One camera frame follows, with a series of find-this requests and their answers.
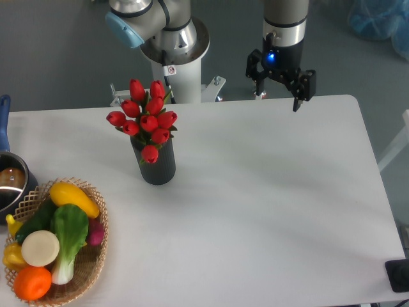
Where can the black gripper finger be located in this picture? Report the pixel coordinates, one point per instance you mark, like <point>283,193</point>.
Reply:
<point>303,88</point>
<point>252,72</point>

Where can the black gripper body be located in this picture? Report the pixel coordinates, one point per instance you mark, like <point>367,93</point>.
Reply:
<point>281,63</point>

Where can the red tulip bouquet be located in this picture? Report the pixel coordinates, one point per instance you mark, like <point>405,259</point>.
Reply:
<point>145,119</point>

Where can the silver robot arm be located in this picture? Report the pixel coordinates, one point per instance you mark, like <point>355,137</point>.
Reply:
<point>134,22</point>

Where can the dark ribbed vase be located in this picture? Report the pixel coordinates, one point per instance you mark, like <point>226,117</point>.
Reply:
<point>161,171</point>

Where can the blue plastic bag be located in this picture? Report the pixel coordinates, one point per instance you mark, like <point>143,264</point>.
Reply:
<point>381,20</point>

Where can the black device at edge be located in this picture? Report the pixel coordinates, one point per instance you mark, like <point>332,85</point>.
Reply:
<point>397,272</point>

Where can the purple sweet potato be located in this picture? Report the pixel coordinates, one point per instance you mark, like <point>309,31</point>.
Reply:
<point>95,232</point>

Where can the yellow squash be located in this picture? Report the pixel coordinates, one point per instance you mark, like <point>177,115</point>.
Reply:
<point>63,193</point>

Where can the green bok choy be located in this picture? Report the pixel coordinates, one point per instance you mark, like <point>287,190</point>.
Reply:
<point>70,226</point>

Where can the dark green cucumber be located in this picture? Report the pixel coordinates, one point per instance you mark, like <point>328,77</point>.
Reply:
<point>40,220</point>

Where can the cream round bun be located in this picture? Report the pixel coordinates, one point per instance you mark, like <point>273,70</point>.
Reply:
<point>40,248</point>

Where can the yellow banana tip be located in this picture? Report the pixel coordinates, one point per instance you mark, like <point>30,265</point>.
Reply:
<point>13,225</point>

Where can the yellow bell pepper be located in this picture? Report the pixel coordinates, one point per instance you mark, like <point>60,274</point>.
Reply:
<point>12,257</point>

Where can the orange fruit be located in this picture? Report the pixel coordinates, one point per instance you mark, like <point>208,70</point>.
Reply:
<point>32,283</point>

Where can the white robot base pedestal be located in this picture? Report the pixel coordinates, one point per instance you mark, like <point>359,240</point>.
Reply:
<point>176,60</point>

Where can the white frame bar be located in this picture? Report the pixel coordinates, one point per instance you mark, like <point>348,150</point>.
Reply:
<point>399,142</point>

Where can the blue handled saucepan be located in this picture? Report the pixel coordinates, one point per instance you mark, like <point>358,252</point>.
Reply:
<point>16,178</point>

